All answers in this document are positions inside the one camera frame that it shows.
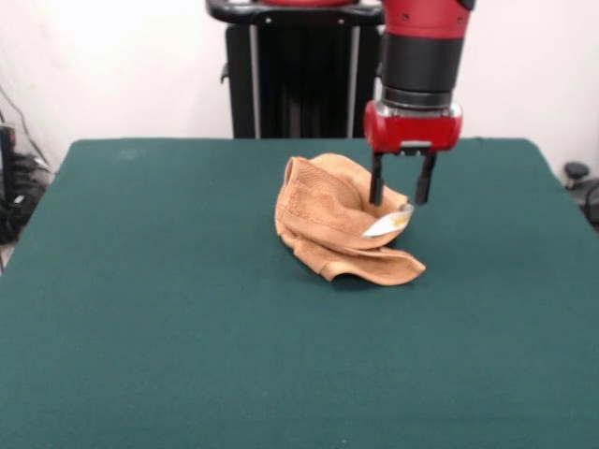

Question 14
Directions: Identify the grey cable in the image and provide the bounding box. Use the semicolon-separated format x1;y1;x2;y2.
0;86;51;170

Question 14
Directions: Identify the black cable bundle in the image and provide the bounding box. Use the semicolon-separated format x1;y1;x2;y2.
0;152;54;245

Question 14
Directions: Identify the dark green table cloth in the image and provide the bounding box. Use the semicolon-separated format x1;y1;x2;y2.
0;137;599;449

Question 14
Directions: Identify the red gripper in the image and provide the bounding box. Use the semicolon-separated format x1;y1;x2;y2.
363;100;465;207

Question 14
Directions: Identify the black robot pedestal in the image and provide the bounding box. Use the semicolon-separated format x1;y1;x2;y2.
205;0;387;139

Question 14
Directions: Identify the tan terry towel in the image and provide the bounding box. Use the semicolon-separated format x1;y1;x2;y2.
273;152;427;285

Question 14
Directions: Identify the black electronics box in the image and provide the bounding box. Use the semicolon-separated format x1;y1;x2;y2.
0;123;19;203

